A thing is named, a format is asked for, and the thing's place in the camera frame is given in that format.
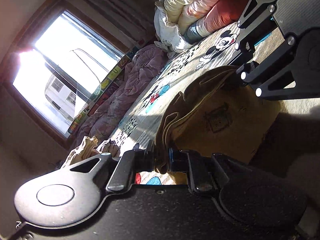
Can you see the window with frame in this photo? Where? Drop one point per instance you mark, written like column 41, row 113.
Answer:
column 56, row 64

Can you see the dark striped curtain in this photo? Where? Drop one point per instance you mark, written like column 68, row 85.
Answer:
column 128, row 22

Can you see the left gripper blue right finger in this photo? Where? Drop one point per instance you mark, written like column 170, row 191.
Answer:
column 179, row 160

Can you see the Mickey Mouse plush blanket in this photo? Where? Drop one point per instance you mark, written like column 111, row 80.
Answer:
column 141, row 121

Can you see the folded yellow top garment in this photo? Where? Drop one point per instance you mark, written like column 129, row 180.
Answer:
column 85, row 150

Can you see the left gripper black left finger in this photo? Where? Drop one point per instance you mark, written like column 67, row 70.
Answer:
column 144, row 158

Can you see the purple crumpled quilt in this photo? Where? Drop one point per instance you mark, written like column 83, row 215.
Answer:
column 145, row 65

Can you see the mustard yellow printed child shirt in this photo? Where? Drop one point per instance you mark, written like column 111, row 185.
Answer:
column 215, row 114

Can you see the rolled colourful duvet pile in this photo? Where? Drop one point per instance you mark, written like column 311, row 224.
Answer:
column 181, row 23

